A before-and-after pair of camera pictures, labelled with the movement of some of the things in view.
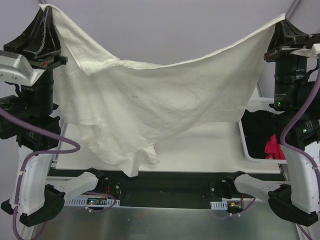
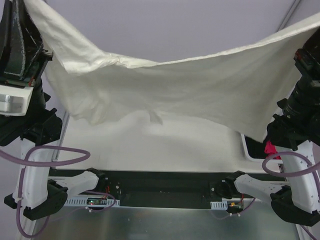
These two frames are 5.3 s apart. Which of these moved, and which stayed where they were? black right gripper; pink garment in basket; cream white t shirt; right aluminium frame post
Moved: cream white t shirt; black right gripper
Stayed: right aluminium frame post; pink garment in basket
